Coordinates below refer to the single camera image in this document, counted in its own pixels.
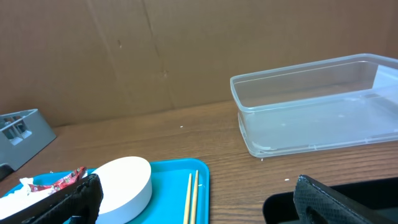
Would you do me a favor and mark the teal serving tray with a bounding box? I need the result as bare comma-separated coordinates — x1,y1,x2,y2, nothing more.
6,159,210,223

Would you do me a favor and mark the clear plastic bin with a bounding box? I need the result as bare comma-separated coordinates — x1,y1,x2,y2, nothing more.
230,54,397,158

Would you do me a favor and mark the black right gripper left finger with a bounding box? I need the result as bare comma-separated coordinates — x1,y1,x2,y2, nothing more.
1,174,103,224

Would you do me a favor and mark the grey dishwasher rack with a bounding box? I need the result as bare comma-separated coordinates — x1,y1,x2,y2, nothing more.
1,109,57,171

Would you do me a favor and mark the pink white bowl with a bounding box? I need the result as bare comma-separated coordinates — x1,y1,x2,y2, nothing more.
93,156,152,224

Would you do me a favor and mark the wooden chopstick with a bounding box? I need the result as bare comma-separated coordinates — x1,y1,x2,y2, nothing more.
190,170,198,224
183,174,192,224

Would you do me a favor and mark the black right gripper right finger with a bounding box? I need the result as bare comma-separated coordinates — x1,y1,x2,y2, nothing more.
294,175,397,224

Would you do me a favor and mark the left wooden chopstick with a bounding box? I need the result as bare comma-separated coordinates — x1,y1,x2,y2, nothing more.
183,174,192,224

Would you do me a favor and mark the black plastic tray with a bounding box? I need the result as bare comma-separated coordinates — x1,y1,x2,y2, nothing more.
262,177,397,223

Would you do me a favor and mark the right wooden chopstick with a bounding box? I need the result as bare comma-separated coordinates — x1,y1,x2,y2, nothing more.
190,170,198,224

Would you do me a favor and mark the crumpled white tissue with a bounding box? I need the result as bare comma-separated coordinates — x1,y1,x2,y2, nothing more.
1,177,55,219

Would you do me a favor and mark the red snack wrapper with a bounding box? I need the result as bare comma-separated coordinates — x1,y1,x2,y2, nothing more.
28,167,87,192

